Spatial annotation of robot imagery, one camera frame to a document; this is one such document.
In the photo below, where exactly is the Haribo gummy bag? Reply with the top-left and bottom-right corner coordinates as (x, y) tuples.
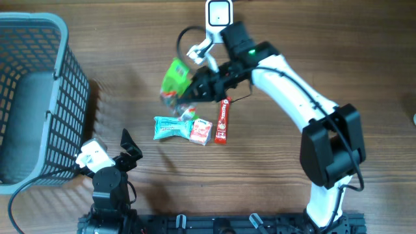
(160, 57), (199, 121)

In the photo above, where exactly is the teal tissue pack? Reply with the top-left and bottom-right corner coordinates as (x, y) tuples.
(153, 116), (194, 140)

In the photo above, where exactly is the small red white carton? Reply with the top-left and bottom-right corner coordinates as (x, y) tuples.
(189, 118), (213, 146)

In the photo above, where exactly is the red Nescafe stick sachet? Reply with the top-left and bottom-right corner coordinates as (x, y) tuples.
(214, 97), (231, 144)

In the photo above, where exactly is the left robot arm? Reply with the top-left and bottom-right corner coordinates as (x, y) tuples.
(75, 129), (146, 234)

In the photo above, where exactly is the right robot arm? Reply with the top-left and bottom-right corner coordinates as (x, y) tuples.
(178, 21), (366, 233)

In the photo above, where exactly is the white barcode scanner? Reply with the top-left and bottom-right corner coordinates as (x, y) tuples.
(205, 0), (233, 44)

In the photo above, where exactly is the grey plastic shopping basket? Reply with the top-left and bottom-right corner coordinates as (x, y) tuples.
(1, 12), (90, 195)

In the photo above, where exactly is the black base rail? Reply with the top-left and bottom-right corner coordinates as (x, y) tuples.
(77, 211), (367, 234)

